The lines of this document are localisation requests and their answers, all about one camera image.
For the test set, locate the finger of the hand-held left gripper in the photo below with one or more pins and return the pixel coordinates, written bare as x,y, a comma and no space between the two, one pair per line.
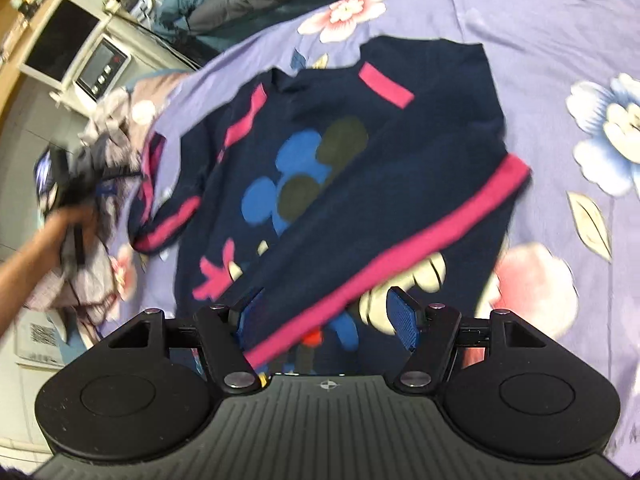
107,186

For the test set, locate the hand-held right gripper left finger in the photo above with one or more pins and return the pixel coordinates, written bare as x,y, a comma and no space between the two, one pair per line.
246,321

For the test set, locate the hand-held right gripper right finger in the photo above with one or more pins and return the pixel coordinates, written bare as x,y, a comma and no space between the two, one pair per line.
405,320

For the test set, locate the pile of grey plaid clothes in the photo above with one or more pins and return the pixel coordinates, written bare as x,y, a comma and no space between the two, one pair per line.
115,135

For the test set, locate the navy cartoon print sweater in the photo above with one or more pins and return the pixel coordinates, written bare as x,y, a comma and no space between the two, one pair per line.
380,170

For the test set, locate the person's left forearm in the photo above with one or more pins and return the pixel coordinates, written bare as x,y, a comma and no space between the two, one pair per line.
25,280

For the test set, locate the person's left hand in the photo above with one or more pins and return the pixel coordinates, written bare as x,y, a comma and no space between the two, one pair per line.
70,227

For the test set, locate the white machine with control panel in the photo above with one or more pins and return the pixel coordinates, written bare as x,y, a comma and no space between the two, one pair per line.
100,67

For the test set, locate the white framed monitor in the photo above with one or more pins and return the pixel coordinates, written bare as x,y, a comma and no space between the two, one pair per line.
62,40

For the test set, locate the wooden shelf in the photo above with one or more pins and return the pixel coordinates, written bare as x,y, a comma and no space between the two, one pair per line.
30,20

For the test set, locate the white printed paper sheet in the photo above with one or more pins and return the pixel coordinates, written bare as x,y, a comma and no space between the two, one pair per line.
42,337

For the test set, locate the purple floral bed sheet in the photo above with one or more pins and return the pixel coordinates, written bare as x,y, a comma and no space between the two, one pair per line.
550,35

